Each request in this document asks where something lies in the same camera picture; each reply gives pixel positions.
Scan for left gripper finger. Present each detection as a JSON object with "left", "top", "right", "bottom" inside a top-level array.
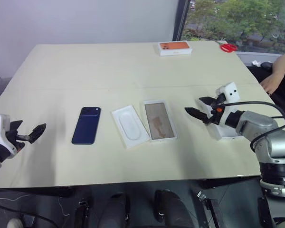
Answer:
[
  {"left": 28, "top": 123, "right": 47, "bottom": 145},
  {"left": 9, "top": 120, "right": 24, "bottom": 135}
]

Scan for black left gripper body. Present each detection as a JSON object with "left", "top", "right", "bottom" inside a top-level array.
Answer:
[{"left": 4, "top": 128, "right": 30, "bottom": 154}]

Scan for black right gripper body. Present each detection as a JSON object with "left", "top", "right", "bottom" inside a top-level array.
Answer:
[{"left": 205, "top": 93, "right": 228, "bottom": 126}]

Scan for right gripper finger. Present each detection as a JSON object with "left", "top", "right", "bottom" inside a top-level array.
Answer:
[
  {"left": 184, "top": 107, "right": 209, "bottom": 123},
  {"left": 199, "top": 95, "right": 218, "bottom": 106}
]

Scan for white phone box base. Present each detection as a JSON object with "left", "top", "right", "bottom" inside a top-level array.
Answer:
[{"left": 139, "top": 99, "right": 178, "bottom": 142}]

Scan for orange printed phone box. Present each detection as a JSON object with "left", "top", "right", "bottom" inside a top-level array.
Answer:
[{"left": 158, "top": 40, "right": 193, "bottom": 57}]

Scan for white moulded box insert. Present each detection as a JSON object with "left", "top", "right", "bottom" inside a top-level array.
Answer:
[{"left": 111, "top": 103, "right": 150, "bottom": 150}]

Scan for person's bare hand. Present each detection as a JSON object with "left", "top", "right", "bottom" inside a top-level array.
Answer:
[{"left": 260, "top": 73, "right": 277, "bottom": 95}]

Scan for dark blue smartphone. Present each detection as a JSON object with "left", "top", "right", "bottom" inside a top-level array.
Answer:
[{"left": 71, "top": 106, "right": 102, "bottom": 145}]

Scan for black computer mouse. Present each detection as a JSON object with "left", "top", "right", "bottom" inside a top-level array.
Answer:
[{"left": 260, "top": 61, "right": 273, "bottom": 71}]

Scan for white shoe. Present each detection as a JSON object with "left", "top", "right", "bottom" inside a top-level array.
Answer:
[{"left": 6, "top": 218, "right": 24, "bottom": 228}]

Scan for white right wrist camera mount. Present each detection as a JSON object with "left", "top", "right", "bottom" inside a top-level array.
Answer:
[{"left": 215, "top": 81, "right": 240, "bottom": 126}]

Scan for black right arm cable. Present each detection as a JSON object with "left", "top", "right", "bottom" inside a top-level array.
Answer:
[{"left": 218, "top": 101, "right": 285, "bottom": 152}]

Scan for red handled scissors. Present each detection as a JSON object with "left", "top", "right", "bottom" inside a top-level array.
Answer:
[{"left": 213, "top": 39, "right": 238, "bottom": 53}]

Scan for black window frame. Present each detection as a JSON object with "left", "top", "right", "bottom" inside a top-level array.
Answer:
[{"left": 172, "top": 0, "right": 191, "bottom": 41}]

